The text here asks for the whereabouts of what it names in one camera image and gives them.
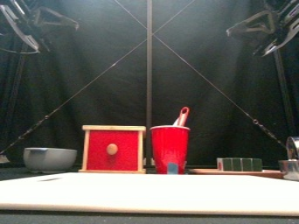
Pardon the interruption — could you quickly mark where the green toy sushi roll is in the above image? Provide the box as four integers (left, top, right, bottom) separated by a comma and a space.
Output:
216, 157, 265, 172

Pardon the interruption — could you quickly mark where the red toy knife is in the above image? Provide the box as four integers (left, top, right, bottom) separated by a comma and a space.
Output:
176, 106, 192, 128

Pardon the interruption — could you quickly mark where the white cutting board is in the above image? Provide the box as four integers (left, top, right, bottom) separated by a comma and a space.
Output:
0, 171, 299, 217

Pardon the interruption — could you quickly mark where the black cloth backdrop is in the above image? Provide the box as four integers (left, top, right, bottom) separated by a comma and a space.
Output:
0, 0, 299, 173

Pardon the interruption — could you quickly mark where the red plastic cup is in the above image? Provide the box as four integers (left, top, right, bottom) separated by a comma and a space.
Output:
150, 125, 192, 175

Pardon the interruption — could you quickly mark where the grey bowl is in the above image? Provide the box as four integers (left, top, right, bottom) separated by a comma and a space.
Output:
23, 147, 79, 173

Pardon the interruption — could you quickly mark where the red wooden box with knob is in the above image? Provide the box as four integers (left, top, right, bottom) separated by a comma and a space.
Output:
79, 124, 147, 175

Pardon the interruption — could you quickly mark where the blue tape piece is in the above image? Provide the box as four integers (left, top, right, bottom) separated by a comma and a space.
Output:
167, 162, 180, 175

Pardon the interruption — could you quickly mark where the black slanted frame post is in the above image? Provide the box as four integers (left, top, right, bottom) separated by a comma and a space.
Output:
274, 48, 297, 137

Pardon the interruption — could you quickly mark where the thin steel brace wire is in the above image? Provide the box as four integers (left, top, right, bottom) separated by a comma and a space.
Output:
112, 0, 289, 149
0, 0, 196, 155

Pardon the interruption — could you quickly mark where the black vertical frame pole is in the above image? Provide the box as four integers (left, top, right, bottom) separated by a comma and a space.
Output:
146, 0, 154, 168

